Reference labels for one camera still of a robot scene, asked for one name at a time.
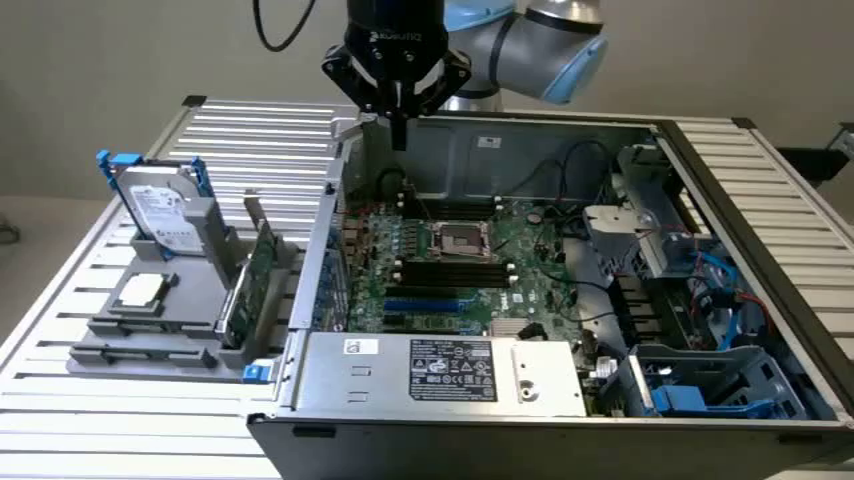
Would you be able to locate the blue expansion slot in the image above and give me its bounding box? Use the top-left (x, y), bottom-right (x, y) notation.
top-left (382, 297), bottom-right (463, 313)

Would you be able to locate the grey disk bay cage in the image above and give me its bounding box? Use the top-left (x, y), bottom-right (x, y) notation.
top-left (625, 341), bottom-right (833, 420)

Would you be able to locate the metal CPU socket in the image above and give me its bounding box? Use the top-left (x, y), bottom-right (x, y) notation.
top-left (428, 218), bottom-right (496, 262)

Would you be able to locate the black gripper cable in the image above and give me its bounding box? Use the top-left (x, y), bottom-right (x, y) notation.
top-left (251, 0), bottom-right (316, 53)

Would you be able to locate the silver hard disk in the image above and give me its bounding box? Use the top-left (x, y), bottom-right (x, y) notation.
top-left (117, 166), bottom-right (210, 257)

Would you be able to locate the silver CPU chip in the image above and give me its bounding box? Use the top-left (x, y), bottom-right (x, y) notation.
top-left (115, 273), bottom-right (174, 307)

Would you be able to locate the open black PC case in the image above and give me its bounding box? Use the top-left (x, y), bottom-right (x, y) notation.
top-left (246, 112), bottom-right (854, 480)

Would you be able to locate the green graphics card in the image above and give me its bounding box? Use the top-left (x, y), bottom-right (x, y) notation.
top-left (211, 187), bottom-right (280, 350)

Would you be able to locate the blue disk caddy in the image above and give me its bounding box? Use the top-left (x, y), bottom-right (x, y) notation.
top-left (95, 149), bottom-right (214, 262)

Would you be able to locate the grey parts rack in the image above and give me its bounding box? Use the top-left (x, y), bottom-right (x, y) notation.
top-left (65, 197), bottom-right (310, 384)

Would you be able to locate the black power wire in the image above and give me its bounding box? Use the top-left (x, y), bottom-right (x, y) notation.
top-left (518, 139), bottom-right (613, 214)

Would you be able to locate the black RAM slot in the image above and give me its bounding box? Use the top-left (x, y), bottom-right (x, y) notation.
top-left (398, 259), bottom-right (516, 270)
top-left (418, 198), bottom-right (500, 210)
top-left (420, 208), bottom-right (502, 222)
top-left (396, 279), bottom-right (519, 290)
top-left (398, 266), bottom-right (518, 276)
top-left (396, 272), bottom-right (518, 283)

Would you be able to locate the silver power supply unit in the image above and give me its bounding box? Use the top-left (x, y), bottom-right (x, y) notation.
top-left (291, 331), bottom-right (590, 419)

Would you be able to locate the blue data wire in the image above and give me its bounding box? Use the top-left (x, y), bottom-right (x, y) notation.
top-left (690, 248), bottom-right (763, 351)

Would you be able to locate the blue disk bay latch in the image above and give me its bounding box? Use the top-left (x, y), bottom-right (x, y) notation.
top-left (647, 383), bottom-right (710, 417)

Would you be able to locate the metal slat table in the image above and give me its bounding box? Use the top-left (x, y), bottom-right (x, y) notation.
top-left (0, 95), bottom-right (854, 480)

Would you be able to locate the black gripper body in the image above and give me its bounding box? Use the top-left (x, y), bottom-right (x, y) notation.
top-left (342, 0), bottom-right (450, 96)

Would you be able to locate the grey metal drive bracket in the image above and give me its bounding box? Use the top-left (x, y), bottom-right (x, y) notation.
top-left (580, 143), bottom-right (706, 280)

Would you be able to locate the green motherboard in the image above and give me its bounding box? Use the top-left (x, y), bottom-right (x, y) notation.
top-left (338, 197), bottom-right (589, 339)

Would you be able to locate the silver chipset heatsink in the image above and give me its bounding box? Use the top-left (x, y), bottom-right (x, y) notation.
top-left (488, 317), bottom-right (536, 340)

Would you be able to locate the black expansion slot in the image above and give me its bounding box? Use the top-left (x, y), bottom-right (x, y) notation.
top-left (384, 285), bottom-right (470, 300)

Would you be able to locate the red data wire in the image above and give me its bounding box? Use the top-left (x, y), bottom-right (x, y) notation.
top-left (733, 290), bottom-right (781, 332)

